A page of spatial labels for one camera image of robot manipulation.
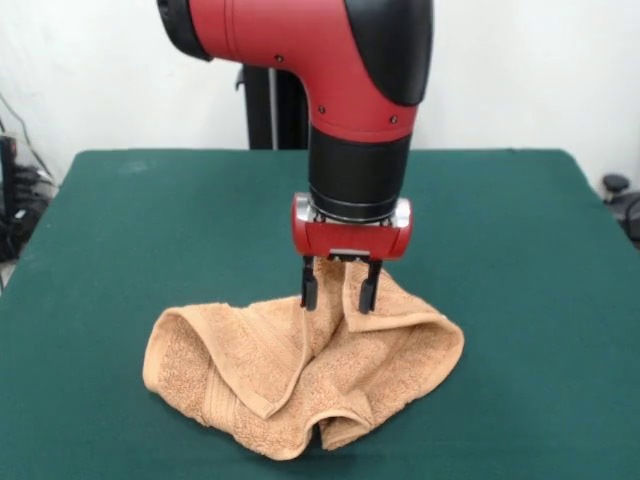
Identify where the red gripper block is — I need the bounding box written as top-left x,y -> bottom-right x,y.
291,197 -> 415,316

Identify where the tan terry towel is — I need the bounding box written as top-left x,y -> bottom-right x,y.
142,259 -> 466,447

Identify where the dark green table cloth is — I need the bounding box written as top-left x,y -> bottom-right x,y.
0,147 -> 640,480

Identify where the black office chair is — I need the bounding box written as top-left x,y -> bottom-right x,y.
601,173 -> 640,252

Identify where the black electronics box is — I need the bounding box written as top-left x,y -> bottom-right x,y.
0,133 -> 57,264

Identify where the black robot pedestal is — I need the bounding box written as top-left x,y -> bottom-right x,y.
234,63 -> 314,151

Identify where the grey cable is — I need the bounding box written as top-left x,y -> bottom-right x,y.
0,91 -> 57,182

